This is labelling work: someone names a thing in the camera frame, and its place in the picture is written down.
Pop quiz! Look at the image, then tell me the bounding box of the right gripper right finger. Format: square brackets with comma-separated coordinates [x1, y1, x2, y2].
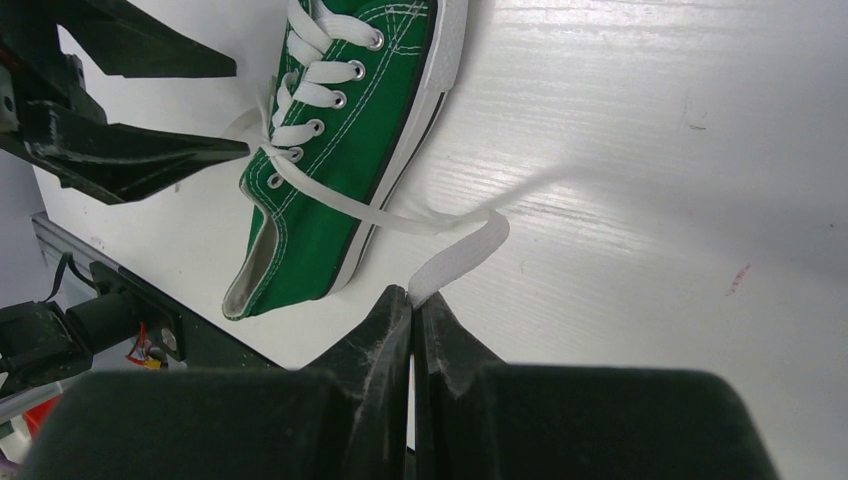
[412, 295, 778, 479]

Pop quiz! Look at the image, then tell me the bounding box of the white shoelace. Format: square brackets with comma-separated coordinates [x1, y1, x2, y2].
[225, 0, 511, 309]

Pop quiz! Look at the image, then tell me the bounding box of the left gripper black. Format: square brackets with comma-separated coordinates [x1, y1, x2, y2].
[1, 0, 249, 205]

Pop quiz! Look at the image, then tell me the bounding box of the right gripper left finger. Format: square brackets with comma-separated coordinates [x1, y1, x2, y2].
[18, 286, 411, 479]

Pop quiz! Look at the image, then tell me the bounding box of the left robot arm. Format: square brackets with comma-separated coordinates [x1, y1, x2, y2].
[1, 1, 248, 397]

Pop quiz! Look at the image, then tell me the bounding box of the green canvas sneaker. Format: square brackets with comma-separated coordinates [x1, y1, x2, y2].
[221, 0, 470, 323]

